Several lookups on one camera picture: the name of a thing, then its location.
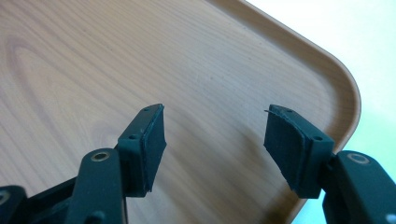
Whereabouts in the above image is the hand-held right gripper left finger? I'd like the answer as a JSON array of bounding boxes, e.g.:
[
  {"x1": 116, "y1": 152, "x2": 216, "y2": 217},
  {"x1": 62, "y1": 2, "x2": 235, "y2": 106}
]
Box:
[{"x1": 117, "y1": 103, "x2": 167, "y2": 198}]

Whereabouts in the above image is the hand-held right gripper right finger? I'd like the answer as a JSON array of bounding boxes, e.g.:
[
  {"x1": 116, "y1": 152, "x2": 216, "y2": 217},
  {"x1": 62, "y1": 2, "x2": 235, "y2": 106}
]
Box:
[{"x1": 263, "y1": 104, "x2": 336, "y2": 200}]

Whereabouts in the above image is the wooden tray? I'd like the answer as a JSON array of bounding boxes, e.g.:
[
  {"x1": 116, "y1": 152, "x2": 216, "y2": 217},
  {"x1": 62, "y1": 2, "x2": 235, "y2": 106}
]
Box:
[{"x1": 0, "y1": 0, "x2": 362, "y2": 224}]

